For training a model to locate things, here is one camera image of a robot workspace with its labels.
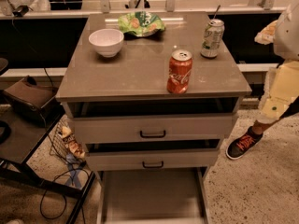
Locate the red coke can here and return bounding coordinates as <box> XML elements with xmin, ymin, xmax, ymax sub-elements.
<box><xmin>167</xmin><ymin>49</ymin><xmax>192</xmax><ymax>93</ymax></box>

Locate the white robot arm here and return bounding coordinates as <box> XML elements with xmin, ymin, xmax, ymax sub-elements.
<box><xmin>274</xmin><ymin>0</ymin><xmax>299</xmax><ymax>61</ymax></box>

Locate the grey drawer cabinet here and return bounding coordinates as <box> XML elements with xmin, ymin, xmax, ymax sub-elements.
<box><xmin>55</xmin><ymin>11</ymin><xmax>252</xmax><ymax>224</ymax></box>

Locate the open bottom drawer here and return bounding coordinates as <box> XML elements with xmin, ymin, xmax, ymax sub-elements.
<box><xmin>96</xmin><ymin>168</ymin><xmax>211</xmax><ymax>224</ymax></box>

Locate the green white soda can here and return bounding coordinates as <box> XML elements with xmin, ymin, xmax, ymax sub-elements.
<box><xmin>201</xmin><ymin>19</ymin><xmax>224</xmax><ymax>59</ymax></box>

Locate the white bowl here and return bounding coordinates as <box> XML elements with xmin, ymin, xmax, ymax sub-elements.
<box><xmin>89</xmin><ymin>29</ymin><xmax>124</xmax><ymax>58</ymax></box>

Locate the green chip bag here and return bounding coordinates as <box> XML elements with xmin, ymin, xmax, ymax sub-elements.
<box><xmin>118</xmin><ymin>11</ymin><xmax>165</xmax><ymax>37</ymax></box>

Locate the snack bag in basket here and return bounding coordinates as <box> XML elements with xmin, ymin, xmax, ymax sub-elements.
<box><xmin>62</xmin><ymin>126</ymin><xmax>85</xmax><ymax>159</ymax></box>

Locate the black orange sneaker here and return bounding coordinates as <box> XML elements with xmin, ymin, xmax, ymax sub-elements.
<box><xmin>226</xmin><ymin>126</ymin><xmax>263</xmax><ymax>160</ymax></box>

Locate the brown black bag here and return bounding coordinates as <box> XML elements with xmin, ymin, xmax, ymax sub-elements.
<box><xmin>3</xmin><ymin>76</ymin><xmax>59</xmax><ymax>123</ymax></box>

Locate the black side table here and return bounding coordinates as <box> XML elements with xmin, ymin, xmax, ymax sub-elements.
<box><xmin>0</xmin><ymin>106</ymin><xmax>95</xmax><ymax>224</ymax></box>

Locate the top drawer with black handle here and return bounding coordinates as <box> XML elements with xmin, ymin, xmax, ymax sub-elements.
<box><xmin>69</xmin><ymin>113</ymin><xmax>237</xmax><ymax>144</ymax></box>

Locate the drawer with black handle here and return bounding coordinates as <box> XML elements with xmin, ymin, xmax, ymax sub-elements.
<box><xmin>86</xmin><ymin>148</ymin><xmax>220</xmax><ymax>171</ymax></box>
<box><xmin>69</xmin><ymin>113</ymin><xmax>237</xmax><ymax>144</ymax></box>

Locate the middle drawer with black handle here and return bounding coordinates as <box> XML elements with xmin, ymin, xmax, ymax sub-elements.
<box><xmin>86</xmin><ymin>148</ymin><xmax>220</xmax><ymax>171</ymax></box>

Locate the wire basket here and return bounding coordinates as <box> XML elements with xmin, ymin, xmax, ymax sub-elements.
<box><xmin>50</xmin><ymin>117</ymin><xmax>85</xmax><ymax>163</ymax></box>

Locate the black cable on floor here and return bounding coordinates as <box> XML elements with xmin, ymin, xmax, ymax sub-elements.
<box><xmin>38</xmin><ymin>133</ymin><xmax>92</xmax><ymax>224</ymax></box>

